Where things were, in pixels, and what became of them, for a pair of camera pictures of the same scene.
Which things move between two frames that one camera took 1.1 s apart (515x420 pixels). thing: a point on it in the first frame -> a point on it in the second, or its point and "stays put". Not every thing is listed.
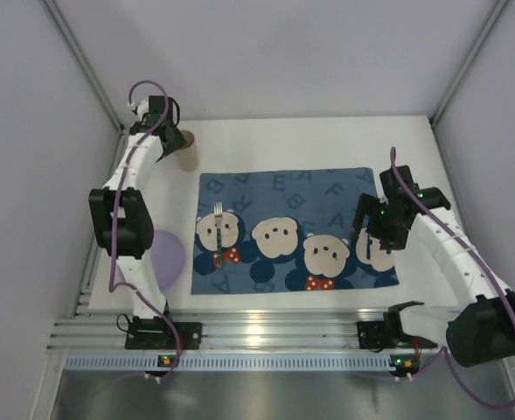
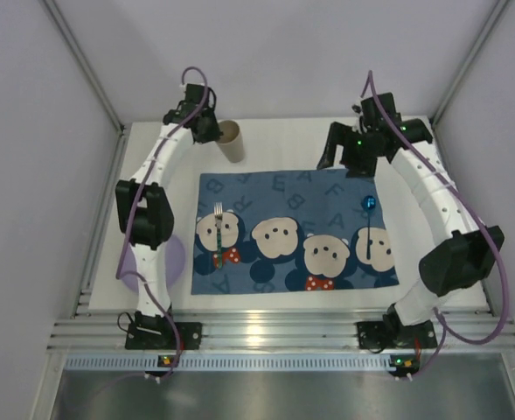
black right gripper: x=367 y=211 -> x=342 y=143
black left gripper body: x=172 y=138 -> x=207 y=129
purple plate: x=167 y=257 stays put
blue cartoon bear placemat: x=286 y=230 stays put
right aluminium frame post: x=497 y=10 stays put
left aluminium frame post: x=85 y=63 stays put
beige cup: x=189 y=153 -> x=231 y=141
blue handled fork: x=219 y=215 stays put
